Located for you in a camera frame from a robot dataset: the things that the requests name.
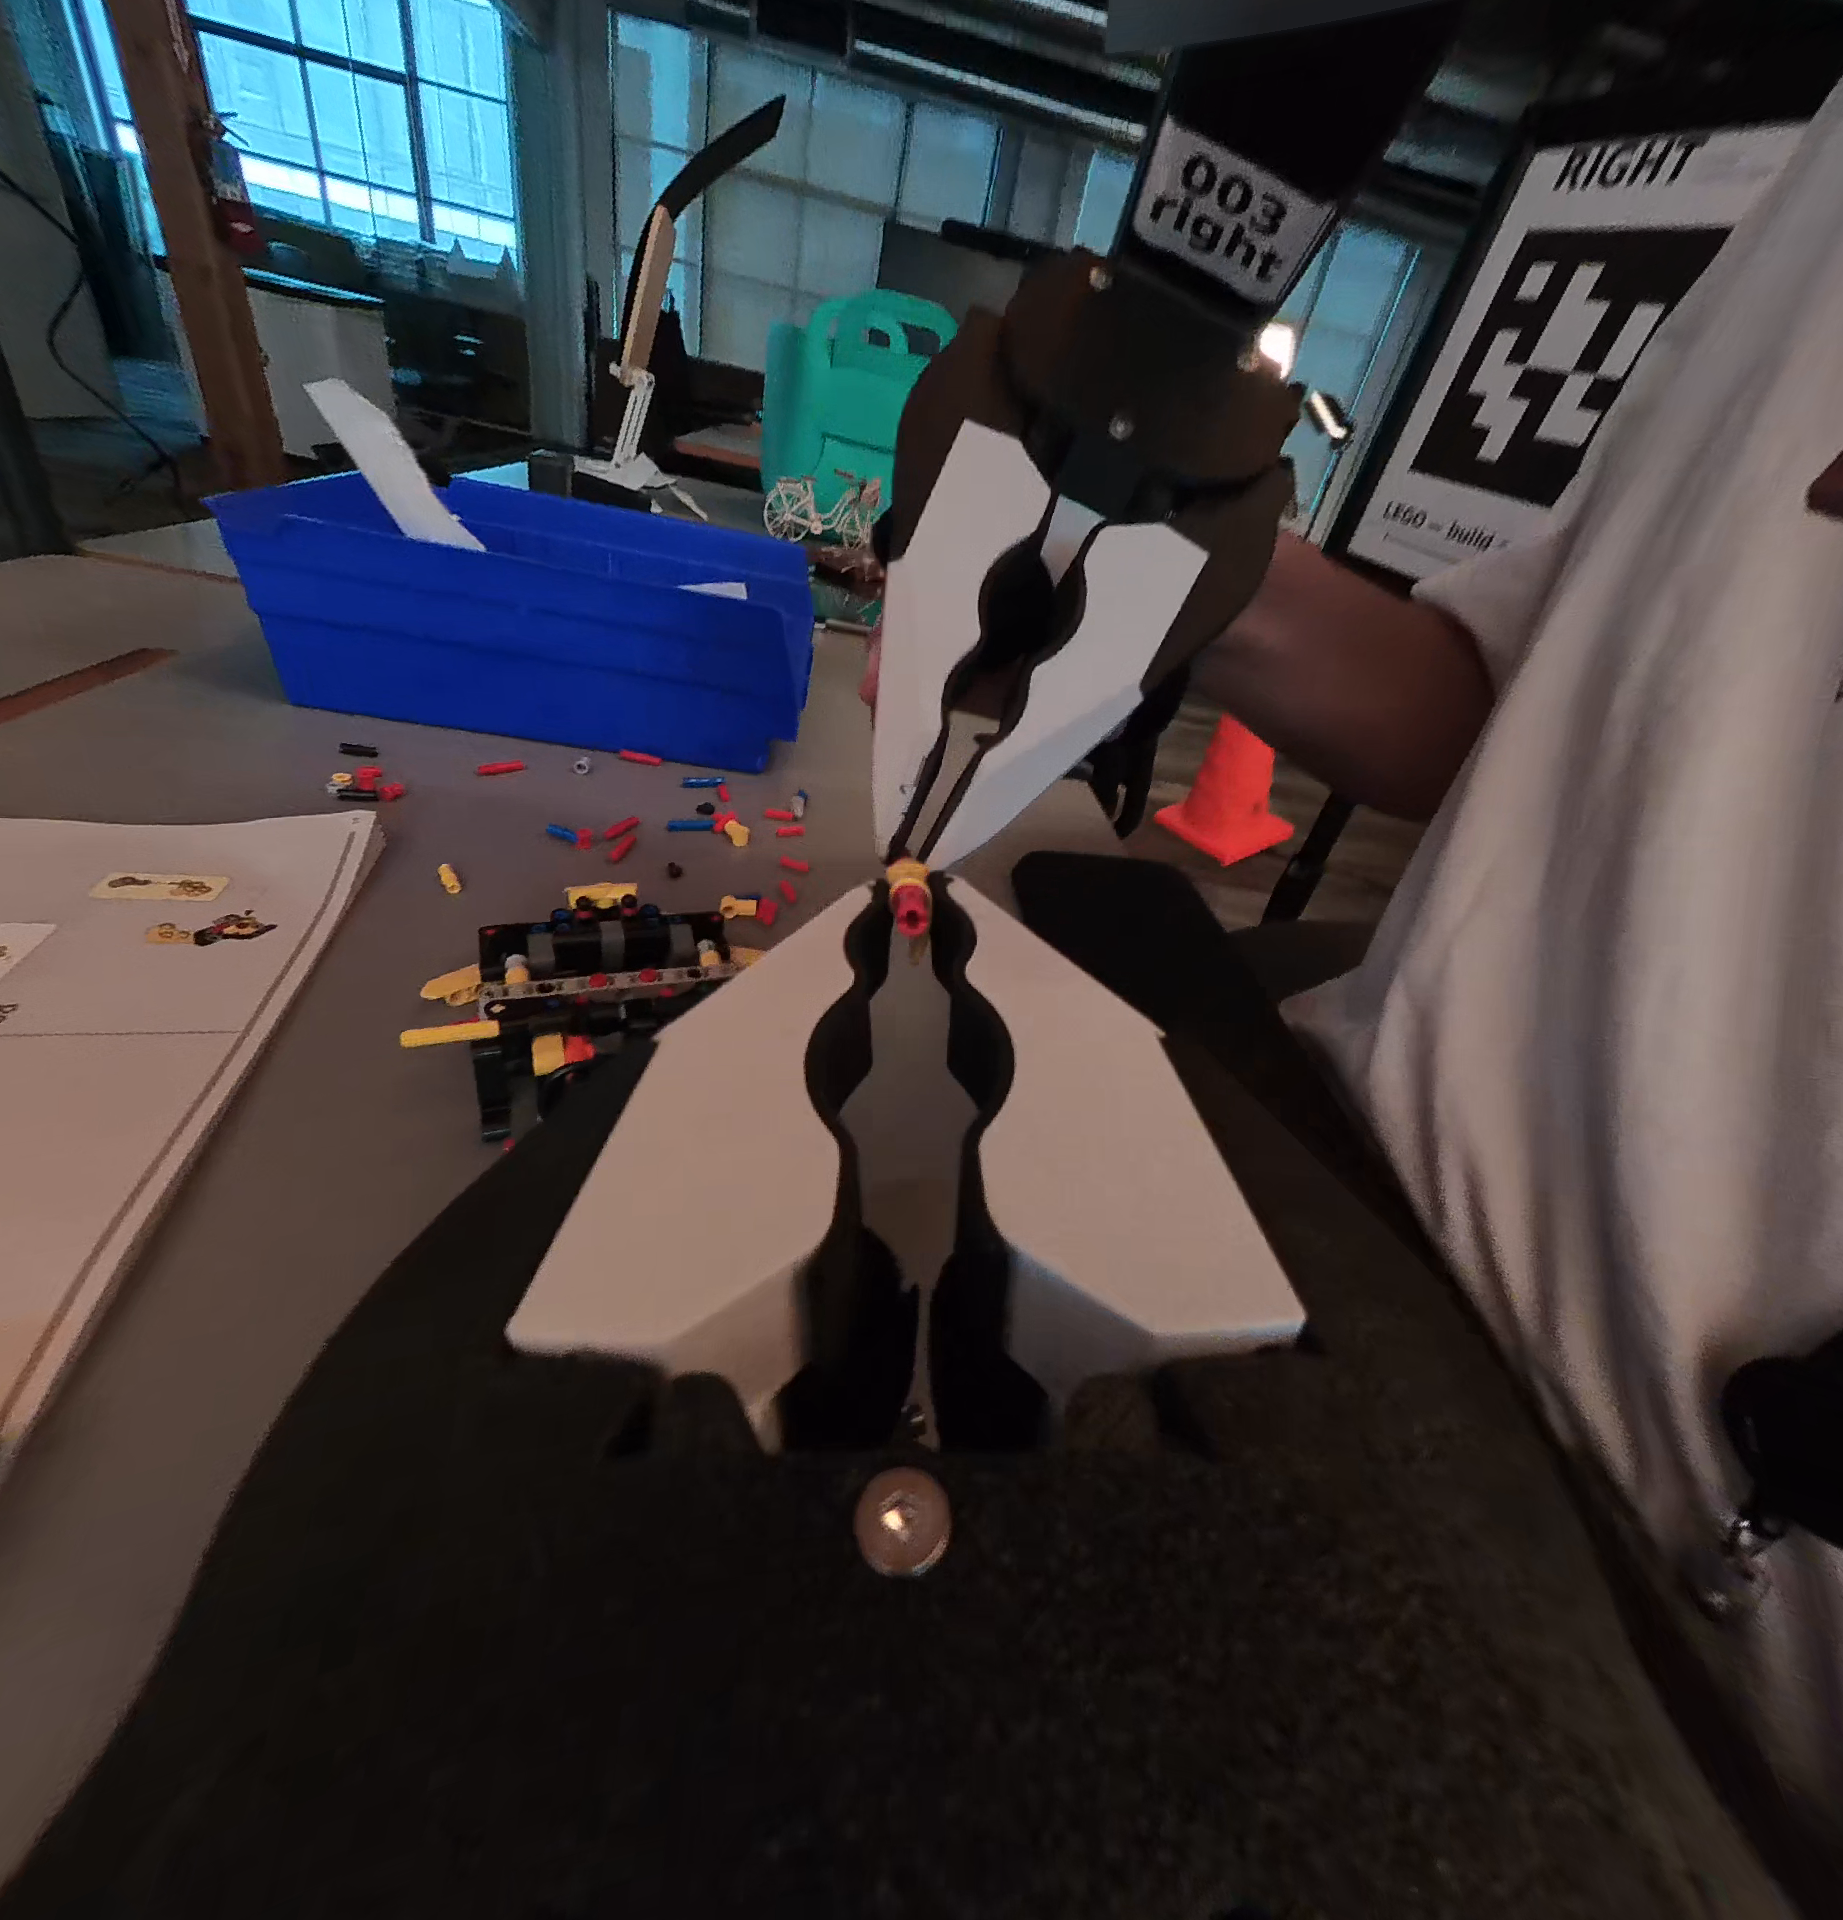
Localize white paper slip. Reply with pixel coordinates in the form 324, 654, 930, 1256
300, 374, 492, 558

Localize black strap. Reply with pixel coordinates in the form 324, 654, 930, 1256
1686, 1325, 1843, 1622

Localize lego car chassis model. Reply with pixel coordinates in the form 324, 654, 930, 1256
396, 877, 786, 1145

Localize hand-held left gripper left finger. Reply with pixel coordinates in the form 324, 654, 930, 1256
504, 881, 918, 1452

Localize person's right forearm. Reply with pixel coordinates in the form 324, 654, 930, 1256
1206, 532, 1496, 821

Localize white cabinet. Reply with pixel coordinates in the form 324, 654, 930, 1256
244, 281, 402, 455

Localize wire bicycle model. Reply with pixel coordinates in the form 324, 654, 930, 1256
760, 468, 888, 552

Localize scattered small lego pieces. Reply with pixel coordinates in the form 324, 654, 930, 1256
326, 738, 822, 919

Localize lego instruction booklet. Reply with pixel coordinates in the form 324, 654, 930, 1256
0, 805, 390, 1524

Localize orange traffic cone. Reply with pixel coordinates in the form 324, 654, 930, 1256
1150, 712, 1302, 871

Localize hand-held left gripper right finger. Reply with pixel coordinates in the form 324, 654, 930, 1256
930, 877, 1310, 1452

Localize printed marker board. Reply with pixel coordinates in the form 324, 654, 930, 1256
1338, 104, 1811, 584

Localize wooden post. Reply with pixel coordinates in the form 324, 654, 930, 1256
100, 0, 288, 491

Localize teal tote bag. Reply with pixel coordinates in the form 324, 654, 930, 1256
760, 287, 964, 552

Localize blue plastic bin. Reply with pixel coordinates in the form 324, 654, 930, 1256
202, 468, 822, 778

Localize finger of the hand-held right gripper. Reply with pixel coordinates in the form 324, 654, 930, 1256
916, 516, 1218, 876
870, 420, 1068, 867

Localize black flat screen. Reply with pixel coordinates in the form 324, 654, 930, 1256
876, 218, 1016, 327

